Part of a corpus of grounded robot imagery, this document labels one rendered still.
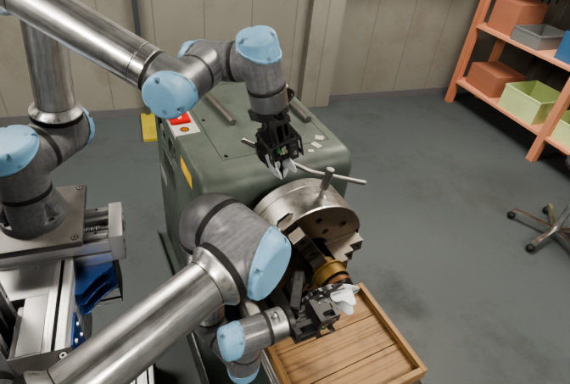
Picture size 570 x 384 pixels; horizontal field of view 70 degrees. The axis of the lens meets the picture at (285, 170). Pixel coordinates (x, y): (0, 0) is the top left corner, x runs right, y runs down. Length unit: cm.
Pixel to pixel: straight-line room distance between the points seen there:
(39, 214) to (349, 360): 86
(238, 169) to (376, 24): 325
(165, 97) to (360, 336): 87
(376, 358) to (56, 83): 104
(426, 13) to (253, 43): 381
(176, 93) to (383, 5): 362
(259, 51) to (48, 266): 77
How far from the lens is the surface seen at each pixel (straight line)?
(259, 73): 74
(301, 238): 102
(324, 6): 380
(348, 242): 116
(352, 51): 418
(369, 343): 125
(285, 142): 82
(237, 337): 94
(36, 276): 119
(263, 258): 66
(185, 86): 67
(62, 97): 107
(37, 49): 102
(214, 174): 109
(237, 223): 70
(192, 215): 75
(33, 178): 107
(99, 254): 120
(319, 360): 120
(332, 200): 109
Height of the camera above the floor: 192
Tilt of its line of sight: 37 degrees down
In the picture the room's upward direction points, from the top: 7 degrees clockwise
